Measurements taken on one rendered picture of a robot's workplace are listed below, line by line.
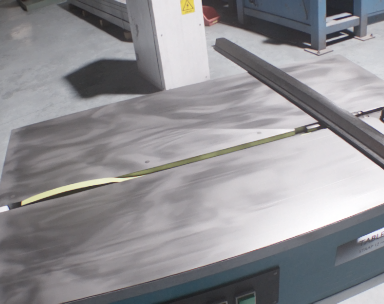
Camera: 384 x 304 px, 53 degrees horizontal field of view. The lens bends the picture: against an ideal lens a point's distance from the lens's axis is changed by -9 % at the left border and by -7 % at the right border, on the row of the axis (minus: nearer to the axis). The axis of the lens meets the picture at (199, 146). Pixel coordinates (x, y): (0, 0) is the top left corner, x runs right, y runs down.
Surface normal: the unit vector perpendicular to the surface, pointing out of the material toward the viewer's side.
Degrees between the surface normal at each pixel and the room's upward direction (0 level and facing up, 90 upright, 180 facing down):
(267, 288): 90
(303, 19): 90
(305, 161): 0
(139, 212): 0
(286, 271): 90
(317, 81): 0
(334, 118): 75
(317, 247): 90
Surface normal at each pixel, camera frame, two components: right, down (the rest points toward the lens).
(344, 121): -0.92, 0.07
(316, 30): -0.86, 0.36
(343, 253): 0.29, 0.49
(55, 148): -0.11, -0.84
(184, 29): 0.51, 0.41
